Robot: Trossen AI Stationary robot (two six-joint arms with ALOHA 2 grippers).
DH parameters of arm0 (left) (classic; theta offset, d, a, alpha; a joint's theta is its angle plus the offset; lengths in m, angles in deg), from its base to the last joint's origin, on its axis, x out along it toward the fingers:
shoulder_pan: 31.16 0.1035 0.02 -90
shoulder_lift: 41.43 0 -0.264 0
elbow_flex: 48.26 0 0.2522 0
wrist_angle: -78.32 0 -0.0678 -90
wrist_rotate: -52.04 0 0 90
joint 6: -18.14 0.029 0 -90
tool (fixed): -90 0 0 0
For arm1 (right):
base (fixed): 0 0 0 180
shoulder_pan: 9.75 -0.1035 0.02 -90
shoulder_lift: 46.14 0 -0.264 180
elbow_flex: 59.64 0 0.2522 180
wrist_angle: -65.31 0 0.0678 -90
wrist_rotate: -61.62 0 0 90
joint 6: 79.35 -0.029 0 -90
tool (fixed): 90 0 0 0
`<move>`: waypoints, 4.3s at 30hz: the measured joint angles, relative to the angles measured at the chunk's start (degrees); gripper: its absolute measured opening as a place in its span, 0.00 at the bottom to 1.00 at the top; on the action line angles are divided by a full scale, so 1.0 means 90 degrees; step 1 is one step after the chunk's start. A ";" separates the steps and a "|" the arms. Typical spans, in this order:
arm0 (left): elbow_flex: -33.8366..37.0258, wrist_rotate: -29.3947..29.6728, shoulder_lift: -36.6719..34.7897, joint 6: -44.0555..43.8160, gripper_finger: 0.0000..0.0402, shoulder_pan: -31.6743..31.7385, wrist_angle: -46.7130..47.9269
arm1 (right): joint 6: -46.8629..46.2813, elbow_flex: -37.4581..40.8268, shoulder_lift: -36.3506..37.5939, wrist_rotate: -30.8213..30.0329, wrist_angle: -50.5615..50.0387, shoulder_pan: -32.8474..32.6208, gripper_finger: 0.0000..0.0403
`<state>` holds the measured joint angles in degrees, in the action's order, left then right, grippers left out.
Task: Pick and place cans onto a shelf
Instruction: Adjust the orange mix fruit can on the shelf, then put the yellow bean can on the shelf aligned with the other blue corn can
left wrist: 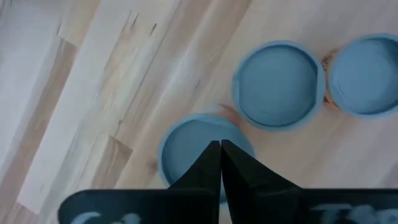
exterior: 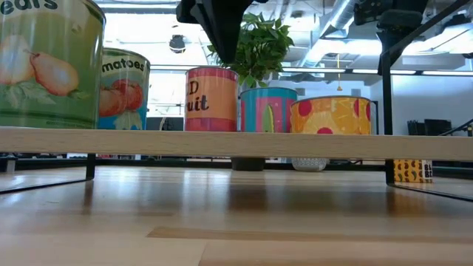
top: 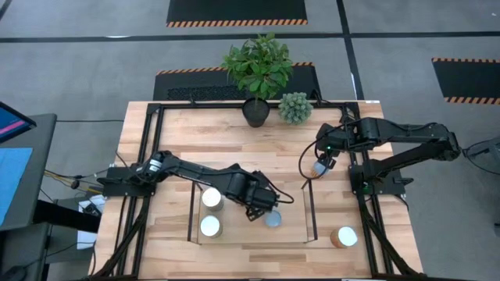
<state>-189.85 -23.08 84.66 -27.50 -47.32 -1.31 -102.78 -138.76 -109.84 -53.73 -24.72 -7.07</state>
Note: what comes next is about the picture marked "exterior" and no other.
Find tomatoes can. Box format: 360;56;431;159
96;47;152;131

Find yellow beans can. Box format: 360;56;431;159
392;159;434;184

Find leafy plant in black pot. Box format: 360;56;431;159
206;12;296;172

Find black aluminium table frame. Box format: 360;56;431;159
0;154;473;179

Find mixed fruit can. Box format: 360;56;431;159
183;66;239;133

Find succulent in white pot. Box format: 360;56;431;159
290;157;330;173

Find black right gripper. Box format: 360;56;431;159
377;0;429;75

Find yellow hanging pendant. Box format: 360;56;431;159
335;53;344;92

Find teal and pink can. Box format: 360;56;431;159
239;86;299;134

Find green pears can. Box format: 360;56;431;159
0;0;107;130

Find black ceiling spotlight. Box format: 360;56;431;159
169;34;187;55

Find dark background monitors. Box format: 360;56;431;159
407;118;452;137

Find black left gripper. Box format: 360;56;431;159
176;0;259;64

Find wooden shelf with black legs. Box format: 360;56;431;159
0;0;473;203

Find orange pineapple rings can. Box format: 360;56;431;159
289;95;373;136

